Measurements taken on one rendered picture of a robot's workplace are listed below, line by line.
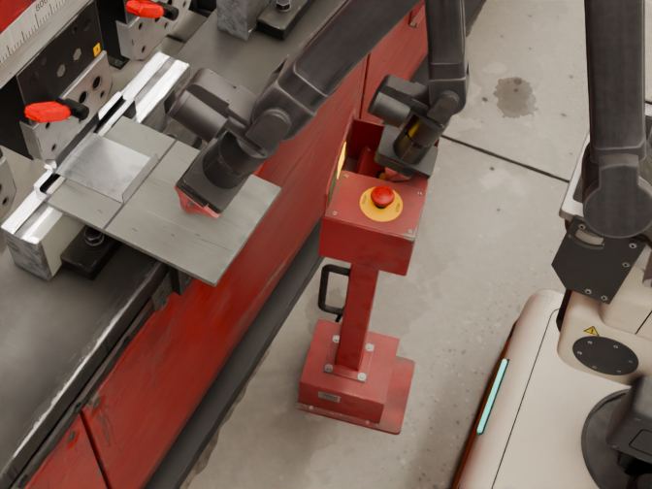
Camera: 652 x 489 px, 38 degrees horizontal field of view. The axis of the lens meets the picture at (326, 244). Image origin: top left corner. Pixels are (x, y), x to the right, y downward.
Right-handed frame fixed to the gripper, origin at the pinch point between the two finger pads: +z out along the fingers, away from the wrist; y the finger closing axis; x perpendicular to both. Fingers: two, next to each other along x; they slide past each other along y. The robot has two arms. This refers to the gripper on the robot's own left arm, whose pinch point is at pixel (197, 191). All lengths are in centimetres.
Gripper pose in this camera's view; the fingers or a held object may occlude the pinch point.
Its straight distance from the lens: 127.2
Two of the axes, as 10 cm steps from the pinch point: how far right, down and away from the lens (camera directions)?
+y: -4.5, 7.3, -5.1
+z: -4.7, 2.9, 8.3
